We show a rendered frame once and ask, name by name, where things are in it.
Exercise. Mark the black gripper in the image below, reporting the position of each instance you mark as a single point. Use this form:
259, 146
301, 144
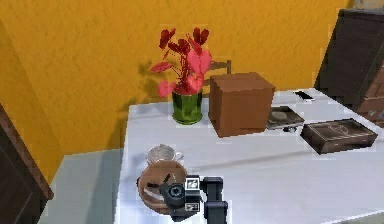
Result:
175, 194

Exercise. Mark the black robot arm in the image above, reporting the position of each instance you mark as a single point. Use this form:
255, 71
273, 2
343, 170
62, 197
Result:
213, 200

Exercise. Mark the clear glass mug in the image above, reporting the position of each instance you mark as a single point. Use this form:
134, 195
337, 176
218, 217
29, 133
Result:
163, 154

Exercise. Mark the brown round bowl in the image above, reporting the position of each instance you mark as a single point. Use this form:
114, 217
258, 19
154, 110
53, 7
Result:
156, 173

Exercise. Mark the red plant in green pot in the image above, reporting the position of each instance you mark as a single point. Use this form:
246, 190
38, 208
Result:
187, 83

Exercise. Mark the white table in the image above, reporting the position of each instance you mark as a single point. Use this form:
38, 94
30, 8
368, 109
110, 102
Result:
266, 166

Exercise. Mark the brown cardboard box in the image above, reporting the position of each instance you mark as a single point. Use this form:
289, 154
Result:
240, 103

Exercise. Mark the dark brown wooden cabinet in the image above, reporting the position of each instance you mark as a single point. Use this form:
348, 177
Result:
16, 180

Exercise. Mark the wooden chair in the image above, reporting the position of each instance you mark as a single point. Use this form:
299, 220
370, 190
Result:
220, 66

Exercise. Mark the grey flat tray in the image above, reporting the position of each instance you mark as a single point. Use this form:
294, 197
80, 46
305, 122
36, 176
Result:
284, 118

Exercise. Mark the dark brown flat box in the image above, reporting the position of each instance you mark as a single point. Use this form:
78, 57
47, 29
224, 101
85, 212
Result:
338, 135

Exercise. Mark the reddish brown chest of drawers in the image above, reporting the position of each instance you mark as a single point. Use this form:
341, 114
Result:
372, 96

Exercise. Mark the dark brown cupboard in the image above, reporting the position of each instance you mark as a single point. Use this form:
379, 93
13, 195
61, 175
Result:
353, 56

